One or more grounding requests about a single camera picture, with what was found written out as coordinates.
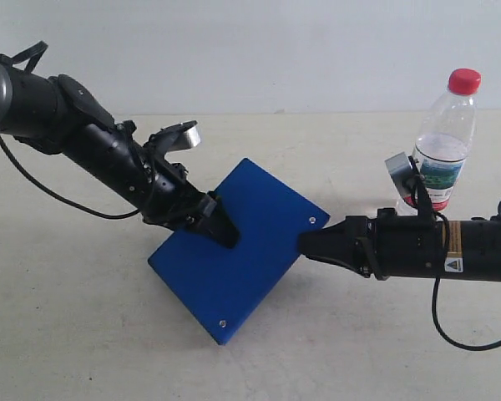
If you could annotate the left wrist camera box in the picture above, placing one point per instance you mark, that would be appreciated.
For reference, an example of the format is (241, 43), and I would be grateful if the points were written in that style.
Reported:
(177, 137)

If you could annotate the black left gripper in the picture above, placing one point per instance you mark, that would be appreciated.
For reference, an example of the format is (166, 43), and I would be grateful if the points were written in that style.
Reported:
(173, 202)

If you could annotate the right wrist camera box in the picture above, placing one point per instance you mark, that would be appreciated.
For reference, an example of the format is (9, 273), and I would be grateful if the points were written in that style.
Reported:
(410, 185)

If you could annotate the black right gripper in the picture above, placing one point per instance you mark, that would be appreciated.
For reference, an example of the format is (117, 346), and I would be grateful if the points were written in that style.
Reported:
(387, 245)

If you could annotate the blue hardcover folder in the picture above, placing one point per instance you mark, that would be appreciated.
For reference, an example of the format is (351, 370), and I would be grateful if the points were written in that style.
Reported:
(222, 287)

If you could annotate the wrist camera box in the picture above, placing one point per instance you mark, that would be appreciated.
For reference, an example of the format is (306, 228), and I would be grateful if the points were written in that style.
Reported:
(410, 185)
(177, 137)

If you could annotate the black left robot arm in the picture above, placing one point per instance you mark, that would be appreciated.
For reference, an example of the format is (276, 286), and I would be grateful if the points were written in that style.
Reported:
(59, 116)

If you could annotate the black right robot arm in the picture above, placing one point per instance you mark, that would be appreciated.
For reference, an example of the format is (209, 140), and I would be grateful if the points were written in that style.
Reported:
(471, 250)

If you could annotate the clear plastic water bottle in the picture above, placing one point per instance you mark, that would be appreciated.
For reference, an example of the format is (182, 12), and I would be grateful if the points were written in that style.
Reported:
(445, 137)

